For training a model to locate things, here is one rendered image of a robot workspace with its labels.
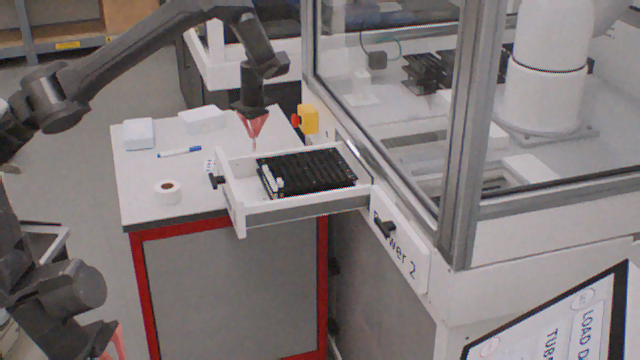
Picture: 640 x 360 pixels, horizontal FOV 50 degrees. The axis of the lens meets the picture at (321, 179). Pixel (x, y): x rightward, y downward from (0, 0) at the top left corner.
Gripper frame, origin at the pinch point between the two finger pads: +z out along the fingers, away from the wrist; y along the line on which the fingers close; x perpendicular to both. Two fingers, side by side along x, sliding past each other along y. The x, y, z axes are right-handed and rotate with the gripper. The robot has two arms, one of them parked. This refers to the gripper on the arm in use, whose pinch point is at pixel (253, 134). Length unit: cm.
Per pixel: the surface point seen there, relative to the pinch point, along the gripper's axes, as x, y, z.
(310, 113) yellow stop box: 6.0, 28.5, 5.3
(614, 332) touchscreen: -103, -38, -24
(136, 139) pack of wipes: 49, -4, 18
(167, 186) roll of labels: 20.5, -13.8, 18.2
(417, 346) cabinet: -58, -4, 33
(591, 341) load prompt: -101, -38, -21
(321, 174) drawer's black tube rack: -19.0, 5.5, 6.5
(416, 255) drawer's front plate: -57, -8, 5
